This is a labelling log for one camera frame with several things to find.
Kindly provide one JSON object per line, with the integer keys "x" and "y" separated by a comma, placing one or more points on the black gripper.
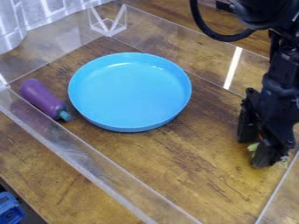
{"x": 270, "y": 111}

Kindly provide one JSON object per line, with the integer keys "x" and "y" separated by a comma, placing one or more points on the orange toy carrot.
{"x": 252, "y": 146}

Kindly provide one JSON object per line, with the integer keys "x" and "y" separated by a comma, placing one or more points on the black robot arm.
{"x": 278, "y": 16}

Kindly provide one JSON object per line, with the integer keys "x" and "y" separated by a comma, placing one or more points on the clear acrylic back barrier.
{"x": 159, "y": 28}

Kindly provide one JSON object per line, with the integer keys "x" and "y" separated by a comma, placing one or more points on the clear acrylic barrier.
{"x": 159, "y": 28}
{"x": 150, "y": 206}

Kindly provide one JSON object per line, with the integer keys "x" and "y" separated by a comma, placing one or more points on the clear acrylic front barrier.
{"x": 150, "y": 206}

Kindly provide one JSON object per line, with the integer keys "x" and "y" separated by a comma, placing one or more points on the blue round plate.
{"x": 130, "y": 91}

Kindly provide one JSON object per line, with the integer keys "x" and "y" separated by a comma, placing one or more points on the purple toy eggplant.
{"x": 40, "y": 97}

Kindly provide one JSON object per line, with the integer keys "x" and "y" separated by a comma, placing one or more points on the blue object at corner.
{"x": 11, "y": 209}

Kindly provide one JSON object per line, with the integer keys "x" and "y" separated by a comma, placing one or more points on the white sheer curtain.
{"x": 24, "y": 15}

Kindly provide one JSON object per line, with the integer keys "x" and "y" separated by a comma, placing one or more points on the clear acrylic corner bracket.
{"x": 107, "y": 26}

